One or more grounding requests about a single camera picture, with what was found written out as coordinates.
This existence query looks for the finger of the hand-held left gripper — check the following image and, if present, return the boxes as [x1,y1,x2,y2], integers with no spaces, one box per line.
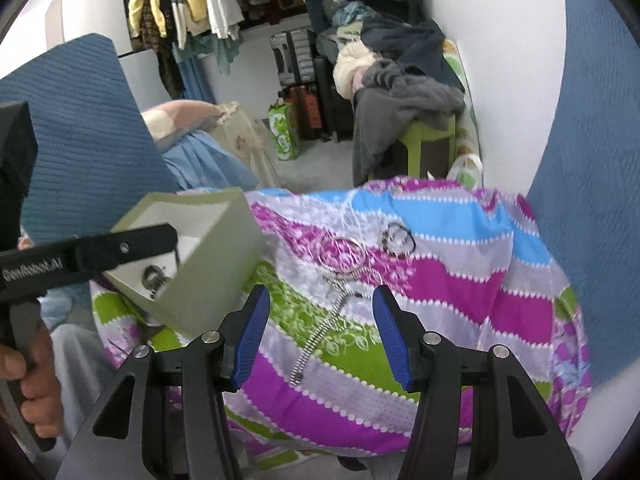
[75,224,179,281]

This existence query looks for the pile of clothes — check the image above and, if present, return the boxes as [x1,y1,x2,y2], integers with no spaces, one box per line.
[300,0,451,96]

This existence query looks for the green plastic stool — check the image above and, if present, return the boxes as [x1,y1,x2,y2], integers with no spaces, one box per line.
[395,115,457,179]

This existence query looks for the black suitcase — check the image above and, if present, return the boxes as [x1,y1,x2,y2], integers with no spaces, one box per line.
[312,57,357,144]

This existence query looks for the grey fleece garment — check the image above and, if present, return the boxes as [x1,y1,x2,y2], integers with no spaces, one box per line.
[351,58,466,187]

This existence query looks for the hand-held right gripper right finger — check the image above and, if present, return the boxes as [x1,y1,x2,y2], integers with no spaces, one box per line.
[372,284,583,480]

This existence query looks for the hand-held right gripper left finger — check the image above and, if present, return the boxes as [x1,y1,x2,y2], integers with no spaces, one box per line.
[55,284,272,480]

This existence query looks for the green cardboard box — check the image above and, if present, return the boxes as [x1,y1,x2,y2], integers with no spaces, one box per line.
[102,187,271,340]

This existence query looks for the hanging clothes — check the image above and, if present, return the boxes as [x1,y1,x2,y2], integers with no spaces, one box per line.
[127,0,273,101]

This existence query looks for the colourful floral striped cloth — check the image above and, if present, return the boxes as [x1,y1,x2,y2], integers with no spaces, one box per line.
[90,176,593,461]

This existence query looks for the black and white patterned bangle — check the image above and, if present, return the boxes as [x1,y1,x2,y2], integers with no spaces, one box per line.
[142,265,167,292]

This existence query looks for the silver spiral chain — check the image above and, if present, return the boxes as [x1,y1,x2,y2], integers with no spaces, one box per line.
[290,267,384,387]

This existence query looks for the large blue textured cushion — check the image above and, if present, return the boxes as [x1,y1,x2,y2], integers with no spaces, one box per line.
[0,33,182,247]

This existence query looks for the beige floral cloth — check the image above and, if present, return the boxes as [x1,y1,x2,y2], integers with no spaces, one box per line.
[215,101,282,188]

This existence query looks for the black bead bracelet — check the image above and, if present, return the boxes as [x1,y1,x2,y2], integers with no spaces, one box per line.
[382,222,417,257]

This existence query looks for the grey hard suitcase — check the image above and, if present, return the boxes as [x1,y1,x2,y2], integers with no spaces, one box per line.
[270,29,317,87]

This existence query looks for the silver ring bracelet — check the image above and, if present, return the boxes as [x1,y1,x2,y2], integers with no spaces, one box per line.
[317,236,369,267]

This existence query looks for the person's left leg in jeans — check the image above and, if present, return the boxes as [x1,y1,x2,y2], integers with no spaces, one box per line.
[47,325,117,461]

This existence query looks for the white plastic bag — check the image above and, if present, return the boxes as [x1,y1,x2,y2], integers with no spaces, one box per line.
[446,154,484,189]

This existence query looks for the pink pillow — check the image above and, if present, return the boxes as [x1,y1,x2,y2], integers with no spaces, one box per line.
[141,100,222,151]

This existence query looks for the light blue blanket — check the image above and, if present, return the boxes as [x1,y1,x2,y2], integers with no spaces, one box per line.
[162,130,259,194]

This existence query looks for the red suitcase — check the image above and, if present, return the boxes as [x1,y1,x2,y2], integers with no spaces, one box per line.
[282,85,322,142]

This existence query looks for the green shopping bag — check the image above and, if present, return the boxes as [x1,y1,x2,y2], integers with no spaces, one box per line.
[268,101,301,162]

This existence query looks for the person's left hand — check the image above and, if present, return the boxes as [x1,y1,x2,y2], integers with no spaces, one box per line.
[0,319,62,438]

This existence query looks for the white cabinet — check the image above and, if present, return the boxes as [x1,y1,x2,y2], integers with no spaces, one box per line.
[45,0,168,107]

